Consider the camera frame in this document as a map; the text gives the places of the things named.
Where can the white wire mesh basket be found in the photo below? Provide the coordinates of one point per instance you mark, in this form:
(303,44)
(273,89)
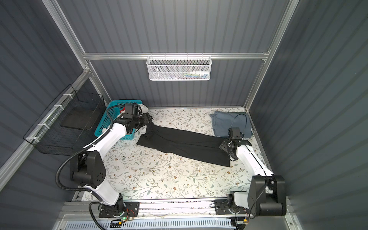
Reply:
(179,67)

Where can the black t shirt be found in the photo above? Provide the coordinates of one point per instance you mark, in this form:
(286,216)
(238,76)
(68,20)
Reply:
(195,146)

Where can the white t shirt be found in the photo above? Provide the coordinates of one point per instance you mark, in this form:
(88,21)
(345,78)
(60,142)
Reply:
(117,120)

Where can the floral patterned table mat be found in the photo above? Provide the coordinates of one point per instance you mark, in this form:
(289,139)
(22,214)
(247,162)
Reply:
(142,173)

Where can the white perforated cable tray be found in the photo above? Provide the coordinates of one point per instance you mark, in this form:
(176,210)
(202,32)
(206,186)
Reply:
(169,224)

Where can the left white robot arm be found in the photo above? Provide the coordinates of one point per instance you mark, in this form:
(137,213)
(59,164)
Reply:
(88,169)

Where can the black wire mesh basket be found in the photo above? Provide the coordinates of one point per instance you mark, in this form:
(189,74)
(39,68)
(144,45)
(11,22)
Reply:
(69,124)

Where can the teal plastic laundry basket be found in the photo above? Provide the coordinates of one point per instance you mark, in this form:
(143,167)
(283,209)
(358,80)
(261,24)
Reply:
(106,118)

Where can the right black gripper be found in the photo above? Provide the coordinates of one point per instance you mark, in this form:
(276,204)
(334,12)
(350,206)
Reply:
(224,144)

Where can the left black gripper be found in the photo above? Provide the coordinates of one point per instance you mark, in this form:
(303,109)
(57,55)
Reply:
(146,118)

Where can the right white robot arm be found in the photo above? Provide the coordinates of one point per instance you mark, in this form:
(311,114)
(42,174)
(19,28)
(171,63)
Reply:
(266,196)

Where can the folded blue-grey t shirt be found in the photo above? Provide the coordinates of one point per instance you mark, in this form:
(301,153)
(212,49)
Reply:
(222,122)

